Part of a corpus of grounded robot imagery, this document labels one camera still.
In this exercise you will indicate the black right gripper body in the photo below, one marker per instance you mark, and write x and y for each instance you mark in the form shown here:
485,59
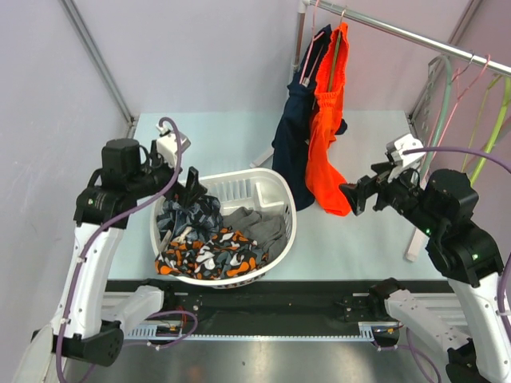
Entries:
400,193

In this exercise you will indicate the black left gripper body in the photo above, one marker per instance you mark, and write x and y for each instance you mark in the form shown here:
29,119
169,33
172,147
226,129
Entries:
176,191

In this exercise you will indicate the orange mesh shorts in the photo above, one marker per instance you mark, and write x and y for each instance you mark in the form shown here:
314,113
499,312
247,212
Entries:
322,178

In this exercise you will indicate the dark green hanger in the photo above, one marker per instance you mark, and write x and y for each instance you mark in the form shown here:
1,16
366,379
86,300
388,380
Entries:
336,52

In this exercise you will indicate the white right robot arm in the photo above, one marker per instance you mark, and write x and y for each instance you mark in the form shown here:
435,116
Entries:
462,252

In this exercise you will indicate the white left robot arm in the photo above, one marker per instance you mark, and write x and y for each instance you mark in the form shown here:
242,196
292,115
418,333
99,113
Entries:
82,330

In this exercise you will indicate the black shark print shorts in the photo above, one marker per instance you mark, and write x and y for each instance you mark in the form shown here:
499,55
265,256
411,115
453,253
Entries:
203,217

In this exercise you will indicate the pale green hanger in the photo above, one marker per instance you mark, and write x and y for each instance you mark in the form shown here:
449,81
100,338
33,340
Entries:
432,114

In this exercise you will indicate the orange camouflage shorts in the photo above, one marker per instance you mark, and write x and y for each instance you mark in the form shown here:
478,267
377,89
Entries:
227,254

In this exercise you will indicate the navy blue shorts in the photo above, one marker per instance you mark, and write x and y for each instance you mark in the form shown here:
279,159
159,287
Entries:
292,136

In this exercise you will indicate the grey fabric shorts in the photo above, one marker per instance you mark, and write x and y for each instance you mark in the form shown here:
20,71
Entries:
269,231

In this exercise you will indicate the lime green hanger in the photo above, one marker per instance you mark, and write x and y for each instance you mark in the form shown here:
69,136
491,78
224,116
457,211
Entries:
492,115

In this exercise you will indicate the white rack foot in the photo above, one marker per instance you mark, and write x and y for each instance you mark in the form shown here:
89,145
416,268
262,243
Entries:
415,245

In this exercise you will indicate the white plastic laundry basket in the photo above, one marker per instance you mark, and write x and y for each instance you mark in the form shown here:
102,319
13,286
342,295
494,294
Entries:
259,189

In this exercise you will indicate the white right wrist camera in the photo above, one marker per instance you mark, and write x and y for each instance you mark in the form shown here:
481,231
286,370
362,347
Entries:
396,153

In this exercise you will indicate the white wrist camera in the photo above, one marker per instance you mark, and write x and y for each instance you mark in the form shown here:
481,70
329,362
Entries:
166,145
396,153

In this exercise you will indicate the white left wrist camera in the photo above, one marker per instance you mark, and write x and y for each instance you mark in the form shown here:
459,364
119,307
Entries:
166,145

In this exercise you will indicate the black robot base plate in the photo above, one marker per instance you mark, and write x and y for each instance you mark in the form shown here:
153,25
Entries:
347,301

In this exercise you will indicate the white slotted cable duct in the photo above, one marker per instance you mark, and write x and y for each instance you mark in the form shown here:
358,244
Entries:
163,332

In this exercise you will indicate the metal clothes rack rail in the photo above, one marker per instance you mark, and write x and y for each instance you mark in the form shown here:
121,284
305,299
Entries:
418,39

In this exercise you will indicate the pink wire hanger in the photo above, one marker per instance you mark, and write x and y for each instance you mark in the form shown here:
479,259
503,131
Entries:
304,79

